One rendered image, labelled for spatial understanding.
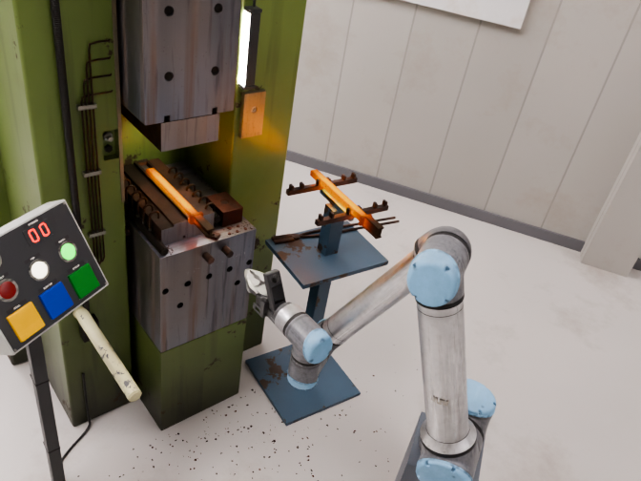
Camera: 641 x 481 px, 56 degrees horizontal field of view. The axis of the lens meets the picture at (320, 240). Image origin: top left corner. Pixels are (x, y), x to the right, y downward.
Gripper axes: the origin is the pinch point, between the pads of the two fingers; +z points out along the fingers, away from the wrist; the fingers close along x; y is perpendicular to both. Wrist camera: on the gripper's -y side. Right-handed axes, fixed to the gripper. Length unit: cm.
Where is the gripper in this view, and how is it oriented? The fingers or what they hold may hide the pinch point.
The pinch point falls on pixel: (248, 270)
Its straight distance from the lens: 186.0
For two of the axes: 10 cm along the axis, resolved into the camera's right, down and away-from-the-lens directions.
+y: -1.5, 8.0, 5.8
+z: -6.2, -5.3, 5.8
